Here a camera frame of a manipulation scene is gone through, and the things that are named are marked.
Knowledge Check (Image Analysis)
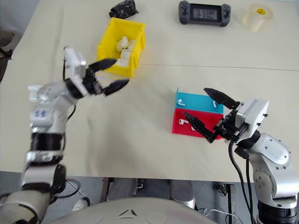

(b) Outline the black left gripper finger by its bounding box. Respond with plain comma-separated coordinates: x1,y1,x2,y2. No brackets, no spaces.
87,58,117,72
104,79,130,96

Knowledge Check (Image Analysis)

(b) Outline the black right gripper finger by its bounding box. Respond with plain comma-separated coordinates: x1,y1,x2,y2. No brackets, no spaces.
183,111,219,144
203,88,241,110

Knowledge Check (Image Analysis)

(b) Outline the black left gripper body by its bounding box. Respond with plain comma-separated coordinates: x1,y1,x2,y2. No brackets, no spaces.
83,66,106,96

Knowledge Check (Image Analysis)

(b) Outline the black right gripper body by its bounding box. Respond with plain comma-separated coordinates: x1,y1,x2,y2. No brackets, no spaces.
214,102,248,142

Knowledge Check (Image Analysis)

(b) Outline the yellow plastic bin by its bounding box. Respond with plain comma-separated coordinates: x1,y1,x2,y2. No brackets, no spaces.
96,17,147,78

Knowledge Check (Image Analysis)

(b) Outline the red plastic tray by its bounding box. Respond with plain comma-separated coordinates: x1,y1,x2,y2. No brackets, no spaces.
171,108,225,140

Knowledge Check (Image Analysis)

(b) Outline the teal plastic tray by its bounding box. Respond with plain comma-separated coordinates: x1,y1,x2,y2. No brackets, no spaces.
175,87,225,114

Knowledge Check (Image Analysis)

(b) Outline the black plastic bag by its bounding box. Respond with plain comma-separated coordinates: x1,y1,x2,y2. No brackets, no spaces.
109,0,140,19

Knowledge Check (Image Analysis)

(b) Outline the black handheld game controller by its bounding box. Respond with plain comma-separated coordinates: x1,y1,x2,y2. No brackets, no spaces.
178,0,232,27

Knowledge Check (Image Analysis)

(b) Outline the translucent tape roll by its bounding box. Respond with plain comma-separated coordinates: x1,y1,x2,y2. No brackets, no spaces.
242,3,274,32

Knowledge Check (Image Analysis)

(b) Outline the dark chair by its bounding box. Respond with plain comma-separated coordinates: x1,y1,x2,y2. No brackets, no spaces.
0,32,15,59

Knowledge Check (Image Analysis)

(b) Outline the metal table leg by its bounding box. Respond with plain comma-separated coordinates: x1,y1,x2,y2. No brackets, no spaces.
100,177,113,202

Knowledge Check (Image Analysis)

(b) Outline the grey robot torso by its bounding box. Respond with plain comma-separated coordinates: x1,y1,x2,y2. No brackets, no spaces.
44,197,225,224

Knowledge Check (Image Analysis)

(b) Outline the white rounded foot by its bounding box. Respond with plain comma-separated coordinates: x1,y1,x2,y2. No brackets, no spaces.
71,198,91,213

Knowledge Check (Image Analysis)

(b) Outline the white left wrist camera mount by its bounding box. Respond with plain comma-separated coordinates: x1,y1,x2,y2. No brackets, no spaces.
64,46,90,97

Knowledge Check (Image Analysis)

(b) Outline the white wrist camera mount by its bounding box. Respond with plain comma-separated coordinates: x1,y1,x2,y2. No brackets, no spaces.
235,98,269,140
64,46,90,97

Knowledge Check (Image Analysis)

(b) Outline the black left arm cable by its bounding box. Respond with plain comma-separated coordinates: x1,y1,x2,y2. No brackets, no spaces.
62,59,77,122

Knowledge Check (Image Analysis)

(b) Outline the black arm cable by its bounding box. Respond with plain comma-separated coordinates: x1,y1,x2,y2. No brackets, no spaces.
62,59,77,122
228,140,252,224
234,147,256,224

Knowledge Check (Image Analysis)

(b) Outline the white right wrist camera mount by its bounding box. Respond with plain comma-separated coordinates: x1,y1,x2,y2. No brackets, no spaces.
235,98,269,140

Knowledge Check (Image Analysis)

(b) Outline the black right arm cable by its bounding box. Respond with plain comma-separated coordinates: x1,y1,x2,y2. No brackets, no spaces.
228,140,252,224
234,147,256,224

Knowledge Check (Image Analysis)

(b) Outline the metal table frame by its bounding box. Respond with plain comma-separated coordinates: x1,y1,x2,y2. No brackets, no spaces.
216,183,236,224

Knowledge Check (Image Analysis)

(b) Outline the white floor cable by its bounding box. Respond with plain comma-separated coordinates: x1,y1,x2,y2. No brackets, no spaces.
198,208,241,224

